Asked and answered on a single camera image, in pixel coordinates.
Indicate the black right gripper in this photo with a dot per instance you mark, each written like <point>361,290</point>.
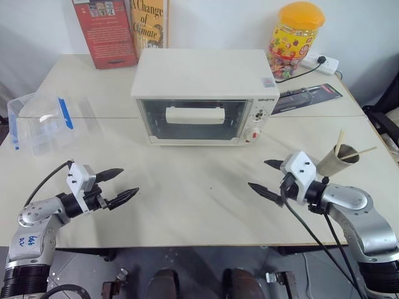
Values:
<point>289,187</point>

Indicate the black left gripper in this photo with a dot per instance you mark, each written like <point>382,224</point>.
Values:
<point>93,200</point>

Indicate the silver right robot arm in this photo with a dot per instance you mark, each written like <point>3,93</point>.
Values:
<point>368,224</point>

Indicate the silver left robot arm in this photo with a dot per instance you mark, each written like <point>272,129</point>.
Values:
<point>31,243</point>

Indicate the white toaster oven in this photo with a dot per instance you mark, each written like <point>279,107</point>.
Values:
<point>199,71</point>

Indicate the white timer knob red mark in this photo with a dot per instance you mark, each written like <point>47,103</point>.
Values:
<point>252,135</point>

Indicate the brown paper cup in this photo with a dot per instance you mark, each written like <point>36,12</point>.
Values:
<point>332,163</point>

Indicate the wooden chopstick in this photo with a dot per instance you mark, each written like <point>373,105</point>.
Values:
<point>341,138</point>
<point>361,152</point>

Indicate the black printed leaflet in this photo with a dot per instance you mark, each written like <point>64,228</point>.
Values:
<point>308,95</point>

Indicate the clear plastic box blue clips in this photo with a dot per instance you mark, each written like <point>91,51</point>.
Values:
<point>40,134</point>

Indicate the dark brown rounded shape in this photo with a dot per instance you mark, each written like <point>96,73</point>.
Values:
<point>243,285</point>
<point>162,285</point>

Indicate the black chair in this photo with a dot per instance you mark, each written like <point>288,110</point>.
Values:
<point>383,121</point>

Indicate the white power strip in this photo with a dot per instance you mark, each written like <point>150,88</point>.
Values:
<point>328,65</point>

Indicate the candy jar orange lid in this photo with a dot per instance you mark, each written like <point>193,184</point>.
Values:
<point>293,43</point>

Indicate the red book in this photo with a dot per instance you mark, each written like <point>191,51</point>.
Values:
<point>106,34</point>

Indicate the yellow book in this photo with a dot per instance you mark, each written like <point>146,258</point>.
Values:
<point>149,25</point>

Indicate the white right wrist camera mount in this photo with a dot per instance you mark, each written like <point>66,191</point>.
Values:
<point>300,168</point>

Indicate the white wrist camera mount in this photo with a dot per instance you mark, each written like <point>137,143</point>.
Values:
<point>78,180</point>
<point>300,168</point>

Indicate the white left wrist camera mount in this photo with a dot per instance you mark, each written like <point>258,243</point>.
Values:
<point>78,180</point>

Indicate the metal table foot bracket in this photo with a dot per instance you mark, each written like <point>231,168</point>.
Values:
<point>280,281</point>
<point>112,288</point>

